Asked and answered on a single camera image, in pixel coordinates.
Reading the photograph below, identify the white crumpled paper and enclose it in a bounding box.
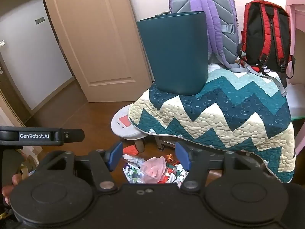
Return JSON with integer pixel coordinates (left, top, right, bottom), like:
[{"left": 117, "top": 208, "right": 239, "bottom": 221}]
[{"left": 123, "top": 154, "right": 146, "bottom": 166}]

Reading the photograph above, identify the red green patterned wrapper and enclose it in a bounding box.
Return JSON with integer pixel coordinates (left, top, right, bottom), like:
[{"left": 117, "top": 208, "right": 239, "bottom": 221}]
[{"left": 158, "top": 162, "right": 189, "bottom": 184}]

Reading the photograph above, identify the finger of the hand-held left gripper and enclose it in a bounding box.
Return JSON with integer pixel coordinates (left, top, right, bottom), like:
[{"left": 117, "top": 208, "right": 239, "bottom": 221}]
[{"left": 62, "top": 128, "right": 85, "bottom": 142}]

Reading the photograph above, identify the person's left hand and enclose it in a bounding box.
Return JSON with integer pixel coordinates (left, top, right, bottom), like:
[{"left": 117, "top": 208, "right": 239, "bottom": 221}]
[{"left": 2, "top": 173, "right": 25, "bottom": 205}]

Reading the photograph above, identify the white round stool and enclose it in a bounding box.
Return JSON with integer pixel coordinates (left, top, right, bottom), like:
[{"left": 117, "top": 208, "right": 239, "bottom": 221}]
[{"left": 111, "top": 104, "right": 148, "bottom": 153}]

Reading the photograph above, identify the red black backpack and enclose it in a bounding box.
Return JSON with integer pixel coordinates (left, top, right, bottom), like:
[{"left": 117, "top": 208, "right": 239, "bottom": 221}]
[{"left": 237, "top": 1, "right": 296, "bottom": 79}]

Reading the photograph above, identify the purple grey backpack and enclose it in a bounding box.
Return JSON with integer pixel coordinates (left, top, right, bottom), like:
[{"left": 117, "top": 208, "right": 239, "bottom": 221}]
[{"left": 169, "top": 0, "right": 252, "bottom": 75}]

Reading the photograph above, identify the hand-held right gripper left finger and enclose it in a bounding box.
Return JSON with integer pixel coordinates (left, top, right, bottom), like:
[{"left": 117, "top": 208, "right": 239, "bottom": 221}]
[{"left": 29, "top": 141, "right": 124, "bottom": 192}]

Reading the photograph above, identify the light wooden door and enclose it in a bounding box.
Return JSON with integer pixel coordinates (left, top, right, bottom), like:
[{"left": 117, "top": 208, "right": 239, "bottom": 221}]
[{"left": 39, "top": 0, "right": 153, "bottom": 103}]

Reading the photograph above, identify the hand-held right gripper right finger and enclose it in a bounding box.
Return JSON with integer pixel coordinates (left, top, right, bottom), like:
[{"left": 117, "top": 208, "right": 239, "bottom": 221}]
[{"left": 175, "top": 141, "right": 262, "bottom": 192}]

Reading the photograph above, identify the dark teal plastic bin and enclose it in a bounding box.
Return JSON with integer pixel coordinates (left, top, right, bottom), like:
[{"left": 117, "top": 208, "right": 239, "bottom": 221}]
[{"left": 136, "top": 11, "right": 210, "bottom": 95}]

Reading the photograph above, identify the white green patterned wrapper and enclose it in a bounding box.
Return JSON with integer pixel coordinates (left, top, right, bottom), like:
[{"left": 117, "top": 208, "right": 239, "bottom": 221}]
[{"left": 123, "top": 163, "right": 146, "bottom": 184}]

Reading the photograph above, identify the red paper scrap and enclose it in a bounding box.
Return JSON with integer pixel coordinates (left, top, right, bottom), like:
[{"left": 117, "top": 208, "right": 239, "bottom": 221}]
[{"left": 124, "top": 144, "right": 140, "bottom": 156}]

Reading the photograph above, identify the zigzag quilted blanket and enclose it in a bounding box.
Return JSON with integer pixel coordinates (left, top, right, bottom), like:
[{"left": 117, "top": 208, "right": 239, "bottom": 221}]
[{"left": 128, "top": 63, "right": 296, "bottom": 184}]

